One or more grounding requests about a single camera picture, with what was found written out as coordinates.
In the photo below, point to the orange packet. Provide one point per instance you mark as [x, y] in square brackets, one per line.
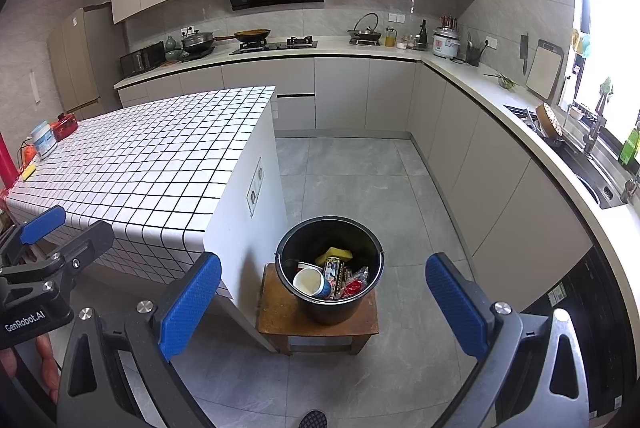
[30, 152]

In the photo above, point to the clear plastic bag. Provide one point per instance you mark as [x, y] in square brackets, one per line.
[356, 285]

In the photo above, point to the yellow flat object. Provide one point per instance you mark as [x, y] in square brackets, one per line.
[30, 172]

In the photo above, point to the table side socket panel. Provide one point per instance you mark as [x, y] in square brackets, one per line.
[255, 188]

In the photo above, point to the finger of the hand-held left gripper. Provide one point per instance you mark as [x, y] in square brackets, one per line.
[85, 245]
[42, 224]

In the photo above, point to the coconut drink can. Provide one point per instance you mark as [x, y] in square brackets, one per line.
[336, 275]

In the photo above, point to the black gas stove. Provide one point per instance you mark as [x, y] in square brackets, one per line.
[275, 45]

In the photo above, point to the small seasoning jar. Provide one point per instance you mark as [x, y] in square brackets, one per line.
[410, 42]

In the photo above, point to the black microwave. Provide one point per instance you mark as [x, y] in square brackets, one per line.
[142, 58]

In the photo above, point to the grey kitchen counter cabinets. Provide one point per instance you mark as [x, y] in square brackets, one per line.
[370, 97]

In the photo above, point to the person's left hand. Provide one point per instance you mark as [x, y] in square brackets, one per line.
[50, 363]

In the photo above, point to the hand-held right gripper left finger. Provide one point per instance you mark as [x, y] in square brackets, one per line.
[192, 303]

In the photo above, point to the window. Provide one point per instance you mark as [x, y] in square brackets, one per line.
[615, 32]

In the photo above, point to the red upright object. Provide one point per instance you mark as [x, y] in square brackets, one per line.
[6, 162]

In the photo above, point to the chrome faucet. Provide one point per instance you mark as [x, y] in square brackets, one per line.
[595, 130]

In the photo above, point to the steel sink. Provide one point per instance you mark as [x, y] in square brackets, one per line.
[595, 183]

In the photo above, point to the white table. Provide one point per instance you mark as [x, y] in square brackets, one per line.
[235, 258]

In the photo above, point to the black built-in appliance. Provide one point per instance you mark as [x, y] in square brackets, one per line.
[580, 308]

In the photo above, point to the beige fridge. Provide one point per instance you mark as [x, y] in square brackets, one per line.
[75, 62]

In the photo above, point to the white cutting board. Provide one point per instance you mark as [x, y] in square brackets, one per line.
[544, 70]

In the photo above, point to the black utensil holder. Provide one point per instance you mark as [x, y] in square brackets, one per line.
[474, 55]

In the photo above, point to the round wooden board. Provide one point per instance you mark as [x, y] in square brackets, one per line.
[549, 121]

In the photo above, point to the person's dark shoe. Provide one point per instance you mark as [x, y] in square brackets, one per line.
[312, 420]

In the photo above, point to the white rice cooker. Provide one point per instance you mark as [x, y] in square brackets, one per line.
[446, 43]

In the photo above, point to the blue paper cup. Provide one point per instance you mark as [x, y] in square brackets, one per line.
[310, 283]

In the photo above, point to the brown wooden stool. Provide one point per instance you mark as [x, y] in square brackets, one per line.
[280, 323]

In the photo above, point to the white jar blue label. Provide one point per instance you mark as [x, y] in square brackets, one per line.
[44, 140]

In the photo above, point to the yellow sponge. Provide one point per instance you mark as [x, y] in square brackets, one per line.
[335, 254]

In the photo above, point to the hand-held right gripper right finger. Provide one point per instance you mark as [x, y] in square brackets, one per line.
[455, 303]

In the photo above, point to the grey pot with lid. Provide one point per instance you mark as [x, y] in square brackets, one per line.
[197, 42]

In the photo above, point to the green ceramic bowl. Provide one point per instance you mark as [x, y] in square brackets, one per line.
[174, 56]

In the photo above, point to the dark glass bottle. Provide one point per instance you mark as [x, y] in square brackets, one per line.
[423, 38]

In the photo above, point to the black bucket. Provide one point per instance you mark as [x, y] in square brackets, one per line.
[330, 313]

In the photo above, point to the hanging teal cloth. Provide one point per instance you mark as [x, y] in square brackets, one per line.
[581, 42]

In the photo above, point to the green vegetable scraps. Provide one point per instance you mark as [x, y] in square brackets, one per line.
[505, 81]

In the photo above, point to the red paper cup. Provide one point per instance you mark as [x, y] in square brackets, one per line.
[307, 266]

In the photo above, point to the black frying pan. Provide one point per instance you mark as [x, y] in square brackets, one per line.
[252, 36]

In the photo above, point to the black cleaver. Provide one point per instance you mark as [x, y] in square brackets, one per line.
[524, 55]

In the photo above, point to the green dish soap bottle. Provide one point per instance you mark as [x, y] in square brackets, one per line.
[631, 147]

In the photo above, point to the orange oil bottle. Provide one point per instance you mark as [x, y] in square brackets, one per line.
[390, 39]

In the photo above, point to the white checked tablecloth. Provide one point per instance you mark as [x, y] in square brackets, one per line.
[150, 167]

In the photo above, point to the red packet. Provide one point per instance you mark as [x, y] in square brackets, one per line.
[65, 127]

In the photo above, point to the green ceramic vase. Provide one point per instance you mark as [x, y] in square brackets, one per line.
[171, 44]

